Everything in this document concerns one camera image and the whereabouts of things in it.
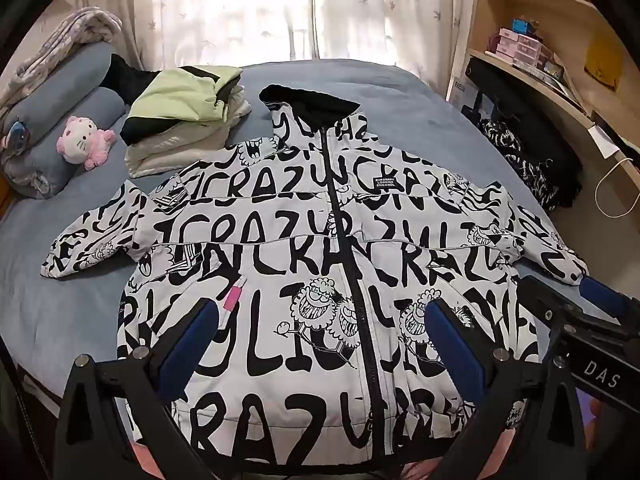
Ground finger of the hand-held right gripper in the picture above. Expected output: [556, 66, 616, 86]
[517, 275, 603, 335]
[577, 276, 640, 322]

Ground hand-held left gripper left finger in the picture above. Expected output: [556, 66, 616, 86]
[52, 299, 221, 480]

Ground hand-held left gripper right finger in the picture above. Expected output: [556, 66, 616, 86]
[424, 299, 587, 480]

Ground black white printed jacket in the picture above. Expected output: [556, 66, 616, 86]
[42, 84, 591, 453]

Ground blue bed blanket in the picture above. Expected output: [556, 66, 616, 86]
[0, 57, 593, 411]

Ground white paper tag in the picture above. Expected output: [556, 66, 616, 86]
[587, 125, 619, 159]

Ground beige folded garment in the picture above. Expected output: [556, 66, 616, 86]
[124, 85, 253, 179]

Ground black bag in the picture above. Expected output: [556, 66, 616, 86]
[462, 57, 584, 209]

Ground pink white plush toy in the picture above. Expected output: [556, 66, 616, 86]
[56, 115, 117, 171]

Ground blue pillow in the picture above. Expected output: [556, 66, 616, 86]
[0, 87, 132, 199]
[0, 41, 118, 128]

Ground yellow pouch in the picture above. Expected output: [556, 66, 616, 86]
[583, 35, 624, 79]

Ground green black folded jacket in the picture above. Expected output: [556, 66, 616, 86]
[120, 65, 244, 144]

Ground pink storage boxes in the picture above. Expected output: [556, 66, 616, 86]
[487, 27, 553, 70]

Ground black garment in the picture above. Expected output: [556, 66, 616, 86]
[102, 54, 162, 107]

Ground blue plush toy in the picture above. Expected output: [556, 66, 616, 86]
[0, 120, 29, 152]

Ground wooden shelf unit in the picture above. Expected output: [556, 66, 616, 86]
[445, 0, 640, 241]

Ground grey white fleece blanket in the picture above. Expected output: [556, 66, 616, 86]
[0, 6, 124, 107]

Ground white patterned curtain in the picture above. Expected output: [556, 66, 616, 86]
[65, 0, 481, 96]

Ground white cable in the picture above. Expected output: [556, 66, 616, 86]
[594, 156, 637, 219]

